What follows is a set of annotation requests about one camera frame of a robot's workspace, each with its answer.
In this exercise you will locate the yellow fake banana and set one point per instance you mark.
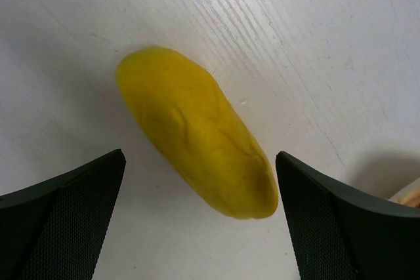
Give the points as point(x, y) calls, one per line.
point(184, 113)

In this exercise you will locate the woven triangular fruit bowl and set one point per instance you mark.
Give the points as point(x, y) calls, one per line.
point(408, 196)

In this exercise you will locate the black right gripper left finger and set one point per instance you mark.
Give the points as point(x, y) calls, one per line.
point(55, 229)

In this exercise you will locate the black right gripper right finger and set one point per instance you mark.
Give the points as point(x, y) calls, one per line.
point(340, 232)

